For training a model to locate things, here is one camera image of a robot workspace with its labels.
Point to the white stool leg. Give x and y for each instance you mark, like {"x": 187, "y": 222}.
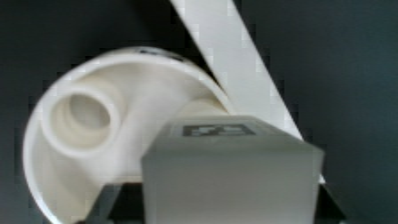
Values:
{"x": 230, "y": 174}

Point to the white round stool seat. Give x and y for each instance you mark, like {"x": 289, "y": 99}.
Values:
{"x": 102, "y": 111}

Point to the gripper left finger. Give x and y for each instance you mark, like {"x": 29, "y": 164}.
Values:
{"x": 118, "y": 205}

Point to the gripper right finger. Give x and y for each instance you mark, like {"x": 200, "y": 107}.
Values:
{"x": 330, "y": 212}

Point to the white U-shaped fence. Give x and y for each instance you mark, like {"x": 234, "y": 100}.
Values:
{"x": 221, "y": 36}

